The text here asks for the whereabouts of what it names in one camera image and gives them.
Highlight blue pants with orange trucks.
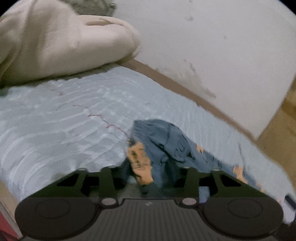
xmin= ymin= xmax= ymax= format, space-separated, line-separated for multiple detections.
xmin=120 ymin=120 xmax=262 ymax=199

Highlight light blue bed cover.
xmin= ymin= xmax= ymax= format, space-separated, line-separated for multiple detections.
xmin=1 ymin=65 xmax=295 ymax=223

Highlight brown wooden wardrobe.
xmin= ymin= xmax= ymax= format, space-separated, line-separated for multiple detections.
xmin=256 ymin=82 xmax=295 ymax=184

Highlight cream rolled blanket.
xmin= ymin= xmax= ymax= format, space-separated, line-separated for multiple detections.
xmin=1 ymin=1 xmax=140 ymax=86

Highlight metal bed headboard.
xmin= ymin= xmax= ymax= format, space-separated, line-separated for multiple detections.
xmin=62 ymin=0 xmax=117 ymax=16

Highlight brown wooden bed frame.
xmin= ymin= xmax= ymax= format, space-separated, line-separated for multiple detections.
xmin=119 ymin=59 xmax=255 ymax=143

